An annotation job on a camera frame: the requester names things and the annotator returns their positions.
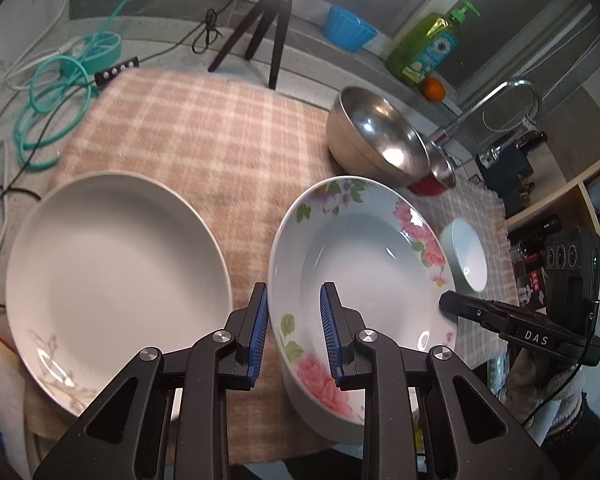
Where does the floral pink rose plate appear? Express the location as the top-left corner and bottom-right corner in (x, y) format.
(268, 176), (457, 444)

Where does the black camera box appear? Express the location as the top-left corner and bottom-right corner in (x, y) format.
(545, 226), (600, 337)

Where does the white knit gloved hand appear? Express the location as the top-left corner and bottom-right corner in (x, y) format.
(498, 349), (584, 440)

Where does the green dish soap bottle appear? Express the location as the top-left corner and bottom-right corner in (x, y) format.
(385, 0), (481, 87)

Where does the blue plastic cup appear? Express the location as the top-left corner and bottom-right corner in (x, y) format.
(323, 6), (377, 52)

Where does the small orange fruit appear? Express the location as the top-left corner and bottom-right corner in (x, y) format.
(419, 77), (446, 102)

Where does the red bowl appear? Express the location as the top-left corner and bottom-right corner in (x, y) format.
(408, 174), (448, 196)

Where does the red white book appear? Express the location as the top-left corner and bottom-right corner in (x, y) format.
(0, 337), (31, 479)

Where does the black mini tripod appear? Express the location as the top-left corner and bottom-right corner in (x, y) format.
(208, 0), (292, 90)

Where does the teal coiled cable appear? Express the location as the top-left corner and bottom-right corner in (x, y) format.
(12, 0), (159, 172)

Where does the small stainless steel bowl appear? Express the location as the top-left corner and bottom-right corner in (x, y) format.
(427, 142), (456, 190)

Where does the large stainless steel bowl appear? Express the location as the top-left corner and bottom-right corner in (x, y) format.
(326, 87), (430, 186)

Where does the teal round power strip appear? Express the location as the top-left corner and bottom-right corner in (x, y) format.
(71, 32), (122, 75)

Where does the chrome sink faucet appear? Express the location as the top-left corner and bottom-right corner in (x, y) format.
(429, 77), (543, 168)

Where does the black inline light controller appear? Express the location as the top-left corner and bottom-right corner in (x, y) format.
(94, 56), (140, 88)

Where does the black power cable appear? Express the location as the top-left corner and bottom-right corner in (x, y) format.
(0, 0), (269, 216)

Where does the pink plaid cloth mat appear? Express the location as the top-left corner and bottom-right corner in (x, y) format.
(47, 70), (517, 464)

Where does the white power cable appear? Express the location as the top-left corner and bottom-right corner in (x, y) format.
(0, 0), (89, 306)

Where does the pale blue ceramic bowl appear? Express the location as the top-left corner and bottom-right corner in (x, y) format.
(439, 218), (488, 296)

